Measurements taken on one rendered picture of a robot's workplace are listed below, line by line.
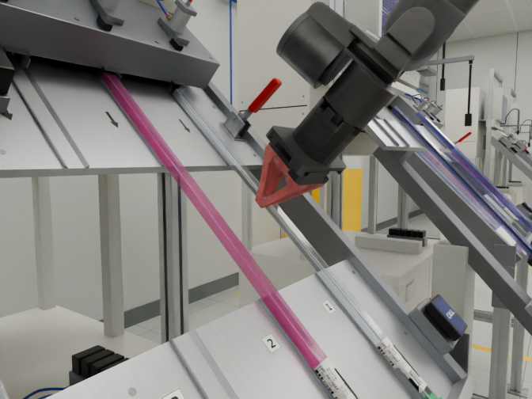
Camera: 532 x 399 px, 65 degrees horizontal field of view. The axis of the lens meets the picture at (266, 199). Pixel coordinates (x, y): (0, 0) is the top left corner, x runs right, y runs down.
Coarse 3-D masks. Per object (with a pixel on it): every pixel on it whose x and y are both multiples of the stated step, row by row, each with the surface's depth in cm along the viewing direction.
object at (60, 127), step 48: (48, 96) 43; (96, 96) 48; (144, 96) 55; (192, 96) 64; (0, 144) 34; (48, 144) 38; (96, 144) 42; (144, 144) 47; (192, 144) 53; (240, 144) 62
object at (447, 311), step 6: (438, 300) 52; (438, 306) 51; (444, 306) 52; (444, 312) 51; (450, 312) 52; (450, 318) 50; (456, 318) 51; (456, 324) 50; (462, 324) 51; (462, 330) 50
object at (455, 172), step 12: (396, 108) 83; (408, 120) 81; (420, 132) 80; (432, 144) 79; (444, 156) 78; (456, 168) 77; (468, 180) 75; (480, 192) 74; (492, 216) 72; (504, 228) 71; (516, 240) 70; (528, 252) 69
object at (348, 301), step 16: (176, 96) 60; (192, 112) 58; (208, 128) 57; (224, 144) 56; (240, 160) 55; (240, 176) 54; (272, 208) 52; (288, 224) 51; (304, 240) 50; (304, 256) 49; (320, 256) 50; (320, 272) 48; (336, 288) 47; (352, 304) 46; (368, 320) 46; (384, 336) 45
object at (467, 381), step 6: (462, 378) 48; (468, 378) 47; (456, 384) 48; (462, 384) 47; (468, 384) 47; (474, 384) 47; (450, 390) 48; (456, 390) 46; (462, 390) 45; (468, 390) 46; (450, 396) 46; (456, 396) 44; (462, 396) 44; (468, 396) 45
